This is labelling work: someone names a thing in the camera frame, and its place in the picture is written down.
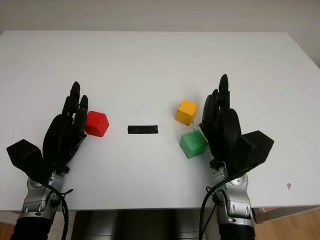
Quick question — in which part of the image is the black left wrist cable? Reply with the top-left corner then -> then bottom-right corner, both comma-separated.
41,181 -> 75,240

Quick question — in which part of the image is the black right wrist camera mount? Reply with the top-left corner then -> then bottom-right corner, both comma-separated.
226,129 -> 275,181

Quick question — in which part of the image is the grey robot body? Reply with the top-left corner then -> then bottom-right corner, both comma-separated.
71,209 -> 221,240

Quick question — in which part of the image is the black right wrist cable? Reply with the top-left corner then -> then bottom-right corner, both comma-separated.
199,178 -> 231,240

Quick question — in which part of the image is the yellow wooden block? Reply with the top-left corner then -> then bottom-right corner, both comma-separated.
175,98 -> 199,126

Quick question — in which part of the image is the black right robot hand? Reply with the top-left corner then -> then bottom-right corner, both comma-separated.
199,73 -> 242,176

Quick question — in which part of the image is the green wooden block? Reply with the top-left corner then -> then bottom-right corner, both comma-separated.
179,129 -> 209,160

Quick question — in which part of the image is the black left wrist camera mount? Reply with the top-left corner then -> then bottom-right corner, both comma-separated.
6,139 -> 52,185

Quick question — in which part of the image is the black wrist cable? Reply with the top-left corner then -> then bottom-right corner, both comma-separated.
41,181 -> 75,240
199,178 -> 231,240

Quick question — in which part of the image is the black tape strip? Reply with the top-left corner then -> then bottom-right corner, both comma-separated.
127,124 -> 159,135

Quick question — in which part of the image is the red wooden block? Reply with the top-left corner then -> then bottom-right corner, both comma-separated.
84,110 -> 111,138

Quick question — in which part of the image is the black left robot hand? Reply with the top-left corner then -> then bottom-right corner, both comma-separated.
42,81 -> 90,175

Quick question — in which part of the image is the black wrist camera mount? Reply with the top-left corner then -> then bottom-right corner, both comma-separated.
226,129 -> 275,181
6,139 -> 52,185

